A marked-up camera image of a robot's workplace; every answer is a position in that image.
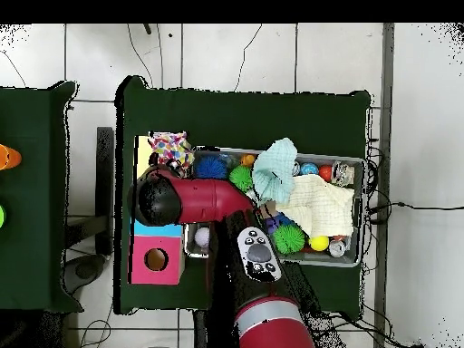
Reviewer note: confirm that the yellow ball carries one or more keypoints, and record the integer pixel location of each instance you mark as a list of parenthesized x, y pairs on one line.
[(319, 243)]

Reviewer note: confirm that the cream muslin cloth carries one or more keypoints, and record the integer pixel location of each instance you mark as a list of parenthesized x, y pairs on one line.
[(322, 206)]

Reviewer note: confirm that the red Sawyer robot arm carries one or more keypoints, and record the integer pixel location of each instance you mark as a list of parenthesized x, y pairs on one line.
[(210, 199)]

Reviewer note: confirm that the dark green side table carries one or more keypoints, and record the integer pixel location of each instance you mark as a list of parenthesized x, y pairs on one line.
[(29, 199)]

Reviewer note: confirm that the mint muslin cloth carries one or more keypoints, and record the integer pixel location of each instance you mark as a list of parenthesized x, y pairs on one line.
[(275, 170)]

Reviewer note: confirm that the colourful spotted fabric scrap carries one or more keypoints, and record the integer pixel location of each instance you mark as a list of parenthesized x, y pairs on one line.
[(170, 148)]

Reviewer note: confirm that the blue spiky ball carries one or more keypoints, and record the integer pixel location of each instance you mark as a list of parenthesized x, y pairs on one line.
[(211, 168)]

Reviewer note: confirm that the wooden box with three holes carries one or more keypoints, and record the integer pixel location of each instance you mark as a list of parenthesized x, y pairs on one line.
[(156, 272)]

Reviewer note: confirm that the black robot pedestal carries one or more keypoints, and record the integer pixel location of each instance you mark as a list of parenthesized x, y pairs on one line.
[(200, 333)]

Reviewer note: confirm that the bright green object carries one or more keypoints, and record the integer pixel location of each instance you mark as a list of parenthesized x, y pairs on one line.
[(2, 216)]

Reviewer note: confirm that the shallow clear mesh bin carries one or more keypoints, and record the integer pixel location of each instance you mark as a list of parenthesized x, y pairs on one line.
[(326, 259)]

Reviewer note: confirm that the dark green table cloth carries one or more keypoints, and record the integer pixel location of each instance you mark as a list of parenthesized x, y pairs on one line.
[(246, 119)]

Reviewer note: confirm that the orange cone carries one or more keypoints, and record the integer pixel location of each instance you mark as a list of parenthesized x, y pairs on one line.
[(9, 157)]

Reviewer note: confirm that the blue globe ball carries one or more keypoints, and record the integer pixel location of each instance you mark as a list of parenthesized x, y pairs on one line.
[(309, 169)]

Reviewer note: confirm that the green spiky ball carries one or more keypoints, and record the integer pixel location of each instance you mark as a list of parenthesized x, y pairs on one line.
[(241, 177), (289, 239)]

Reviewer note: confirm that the white baseball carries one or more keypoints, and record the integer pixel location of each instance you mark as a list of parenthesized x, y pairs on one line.
[(202, 237)]

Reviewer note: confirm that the orange red ball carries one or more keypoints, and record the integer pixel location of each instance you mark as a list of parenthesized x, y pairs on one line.
[(325, 173)]

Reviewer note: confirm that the orange rubber toy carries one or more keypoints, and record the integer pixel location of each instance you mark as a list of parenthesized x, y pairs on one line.
[(248, 159)]

